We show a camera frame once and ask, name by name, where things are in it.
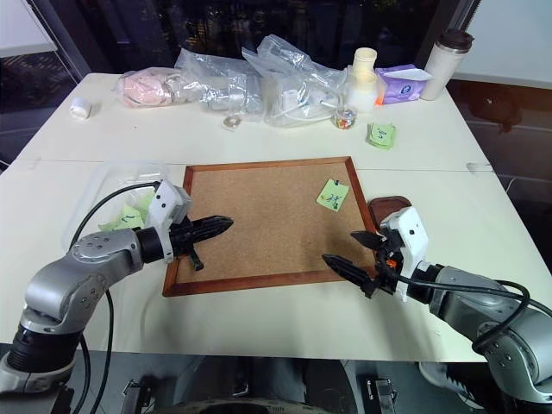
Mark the purple tissue pack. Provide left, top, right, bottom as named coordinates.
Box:
left=373, top=65, right=435, bottom=106

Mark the white tape roll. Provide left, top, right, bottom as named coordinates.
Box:
left=69, top=96, right=93, bottom=120

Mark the plastic bag with pink contents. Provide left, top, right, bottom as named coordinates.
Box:
left=112, top=68, right=196, bottom=107

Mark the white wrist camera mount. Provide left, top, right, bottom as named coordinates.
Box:
left=144, top=179, right=193, bottom=265
left=378, top=206, right=431, bottom=304

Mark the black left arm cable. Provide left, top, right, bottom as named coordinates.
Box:
left=68, top=182, right=161, bottom=414

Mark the clear bag with grey contents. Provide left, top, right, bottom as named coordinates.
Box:
left=173, top=47, right=265, bottom=116

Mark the green sticky note stack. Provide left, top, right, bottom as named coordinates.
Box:
left=365, top=121, right=398, bottom=152

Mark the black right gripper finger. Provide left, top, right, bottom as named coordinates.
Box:
left=322, top=254, right=377, bottom=295
left=349, top=230, right=383, bottom=250

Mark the white tumbler with brown lid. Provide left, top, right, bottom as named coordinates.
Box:
left=419, top=28, right=476, bottom=102

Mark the wood-framed cork board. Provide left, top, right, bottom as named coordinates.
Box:
left=161, top=155, right=381, bottom=298

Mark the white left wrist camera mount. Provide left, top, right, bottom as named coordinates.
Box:
left=144, top=179, right=193, bottom=265

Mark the cream plastic bottle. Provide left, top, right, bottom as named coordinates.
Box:
left=346, top=47, right=381, bottom=114

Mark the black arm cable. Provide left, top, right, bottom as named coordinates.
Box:
left=395, top=274, right=532, bottom=351
left=68, top=182, right=161, bottom=414

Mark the small brown wooden tray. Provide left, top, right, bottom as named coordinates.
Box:
left=367, top=194, right=411, bottom=226

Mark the black chair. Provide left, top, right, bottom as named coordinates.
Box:
left=468, top=85, right=524, bottom=133

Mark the clear bag with white cables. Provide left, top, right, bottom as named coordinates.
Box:
left=241, top=34, right=351, bottom=129

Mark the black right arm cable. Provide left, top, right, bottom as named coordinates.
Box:
left=395, top=274, right=532, bottom=351

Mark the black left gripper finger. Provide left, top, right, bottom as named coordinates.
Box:
left=191, top=215, right=235, bottom=232
left=196, top=226, right=233, bottom=247

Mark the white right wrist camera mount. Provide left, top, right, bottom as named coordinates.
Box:
left=378, top=206, right=431, bottom=304

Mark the clear plastic tray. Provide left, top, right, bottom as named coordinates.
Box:
left=61, top=159, right=170, bottom=256

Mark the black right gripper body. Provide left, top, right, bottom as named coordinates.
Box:
left=361, top=230, right=403, bottom=299

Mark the white shoe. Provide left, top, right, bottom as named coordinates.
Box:
left=419, top=360, right=470, bottom=394

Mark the small jar of colourful bits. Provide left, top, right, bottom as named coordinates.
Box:
left=332, top=104, right=359, bottom=130

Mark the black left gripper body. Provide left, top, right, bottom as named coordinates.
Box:
left=170, top=219, right=204, bottom=273

